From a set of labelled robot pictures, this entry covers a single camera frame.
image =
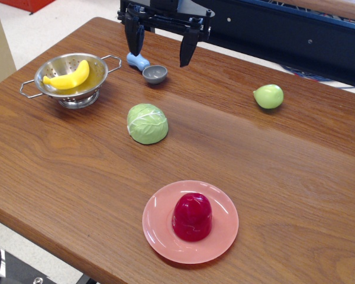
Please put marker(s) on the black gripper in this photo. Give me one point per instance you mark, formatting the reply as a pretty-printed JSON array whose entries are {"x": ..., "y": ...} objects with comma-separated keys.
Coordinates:
[{"x": 186, "y": 18}]

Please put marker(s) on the yellow toy banana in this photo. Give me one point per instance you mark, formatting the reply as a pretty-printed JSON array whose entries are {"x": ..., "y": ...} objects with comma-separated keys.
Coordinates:
[{"x": 71, "y": 80}]

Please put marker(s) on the green toy cabbage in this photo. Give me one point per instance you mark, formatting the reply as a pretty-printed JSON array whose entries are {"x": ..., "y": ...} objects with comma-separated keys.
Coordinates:
[{"x": 147, "y": 124}]

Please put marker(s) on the green toy pear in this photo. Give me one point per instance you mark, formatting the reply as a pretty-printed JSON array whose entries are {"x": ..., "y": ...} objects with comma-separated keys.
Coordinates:
[{"x": 269, "y": 96}]

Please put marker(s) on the red box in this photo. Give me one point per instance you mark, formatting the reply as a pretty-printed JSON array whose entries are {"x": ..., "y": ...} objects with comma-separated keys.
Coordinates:
[{"x": 31, "y": 6}]

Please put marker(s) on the pink plate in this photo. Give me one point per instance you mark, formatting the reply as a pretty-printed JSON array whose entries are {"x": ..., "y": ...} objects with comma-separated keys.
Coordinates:
[{"x": 157, "y": 223}]

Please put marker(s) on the blue handled grey scoop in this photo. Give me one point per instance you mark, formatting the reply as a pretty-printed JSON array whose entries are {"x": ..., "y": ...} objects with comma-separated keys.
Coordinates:
[{"x": 153, "y": 74}]

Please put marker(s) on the steel colander with handles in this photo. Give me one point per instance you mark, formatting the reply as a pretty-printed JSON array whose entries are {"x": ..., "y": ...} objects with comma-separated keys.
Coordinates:
[{"x": 81, "y": 96}]

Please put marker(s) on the black metal frame rail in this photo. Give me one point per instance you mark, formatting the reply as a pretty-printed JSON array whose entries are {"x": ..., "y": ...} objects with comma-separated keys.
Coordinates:
[{"x": 295, "y": 36}]

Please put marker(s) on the black table leg bracket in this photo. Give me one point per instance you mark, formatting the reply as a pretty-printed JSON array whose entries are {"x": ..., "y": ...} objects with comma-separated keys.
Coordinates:
[{"x": 54, "y": 271}]

